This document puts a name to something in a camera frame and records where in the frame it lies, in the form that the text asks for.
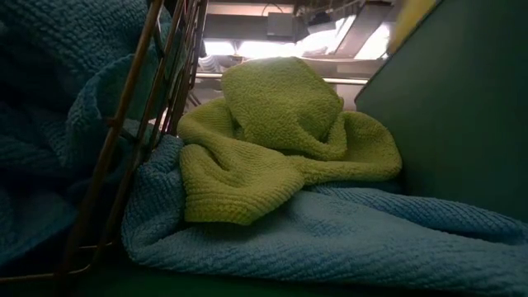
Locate green microfiber towel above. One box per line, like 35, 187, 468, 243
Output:
177, 56, 403, 227

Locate teal plastic bin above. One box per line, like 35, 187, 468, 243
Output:
353, 0, 528, 224

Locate slanted ceiling light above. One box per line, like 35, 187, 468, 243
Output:
353, 21, 392, 60

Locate grey ceiling box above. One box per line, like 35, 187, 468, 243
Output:
266, 11, 309, 43

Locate bronze wire rectangular basket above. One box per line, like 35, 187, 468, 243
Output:
0, 0, 210, 297

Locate long ceiling light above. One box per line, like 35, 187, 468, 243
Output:
203, 38, 299, 59

